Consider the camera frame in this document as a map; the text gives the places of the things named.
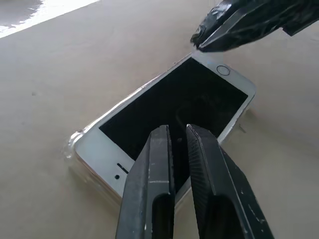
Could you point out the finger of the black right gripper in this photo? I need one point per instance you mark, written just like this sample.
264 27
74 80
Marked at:
259 22
214 22

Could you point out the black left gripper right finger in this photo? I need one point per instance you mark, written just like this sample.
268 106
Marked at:
219 189

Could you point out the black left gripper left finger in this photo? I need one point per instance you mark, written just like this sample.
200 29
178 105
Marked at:
147 189

